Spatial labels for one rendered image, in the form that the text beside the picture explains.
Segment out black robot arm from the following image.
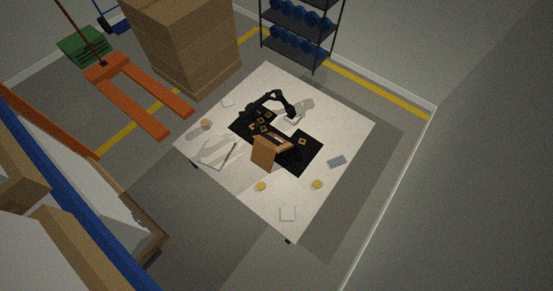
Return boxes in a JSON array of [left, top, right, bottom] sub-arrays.
[[238, 89, 296, 120]]

